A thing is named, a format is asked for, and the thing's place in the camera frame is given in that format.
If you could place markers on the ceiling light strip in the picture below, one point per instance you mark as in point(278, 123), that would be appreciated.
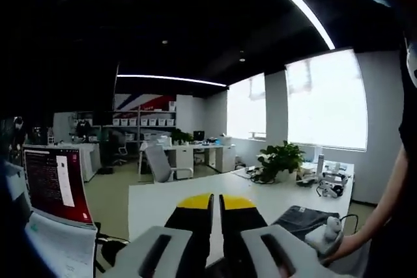
point(299, 1)
point(172, 78)

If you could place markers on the black bag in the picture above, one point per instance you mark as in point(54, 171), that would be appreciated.
point(198, 136)

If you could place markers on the white wall shelf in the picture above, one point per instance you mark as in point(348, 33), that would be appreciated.
point(143, 118)

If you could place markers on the white handheld device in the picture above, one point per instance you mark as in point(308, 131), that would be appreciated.
point(325, 190)

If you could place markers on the person's right hand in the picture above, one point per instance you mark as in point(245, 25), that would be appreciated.
point(345, 248)

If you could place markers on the white bottle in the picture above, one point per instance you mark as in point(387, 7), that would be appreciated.
point(321, 165)

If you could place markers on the person's left hand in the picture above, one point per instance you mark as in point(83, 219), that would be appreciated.
point(285, 271)

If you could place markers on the small green plant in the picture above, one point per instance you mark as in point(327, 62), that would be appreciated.
point(181, 136)

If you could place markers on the grey towel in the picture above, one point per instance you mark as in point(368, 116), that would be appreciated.
point(293, 222)

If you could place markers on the green potted plant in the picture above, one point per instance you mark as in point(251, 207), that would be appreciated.
point(281, 159)

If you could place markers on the black monitor screen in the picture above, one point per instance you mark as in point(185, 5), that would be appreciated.
point(103, 118)

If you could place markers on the white mesh office chair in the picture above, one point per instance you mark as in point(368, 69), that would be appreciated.
point(159, 164)

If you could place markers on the white cabinet counter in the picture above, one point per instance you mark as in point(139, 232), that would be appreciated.
point(195, 156)

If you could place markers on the person's black shirt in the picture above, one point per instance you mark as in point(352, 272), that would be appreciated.
point(408, 112)

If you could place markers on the dark office chair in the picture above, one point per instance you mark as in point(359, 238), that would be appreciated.
point(120, 146)

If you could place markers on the row of white storage boxes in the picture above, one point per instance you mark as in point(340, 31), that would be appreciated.
point(143, 122)

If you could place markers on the black stand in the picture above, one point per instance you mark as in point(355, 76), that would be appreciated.
point(110, 248)

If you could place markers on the black and white device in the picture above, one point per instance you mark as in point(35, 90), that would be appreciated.
point(339, 190)

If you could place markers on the laptop with red screen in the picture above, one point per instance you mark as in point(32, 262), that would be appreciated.
point(55, 183)

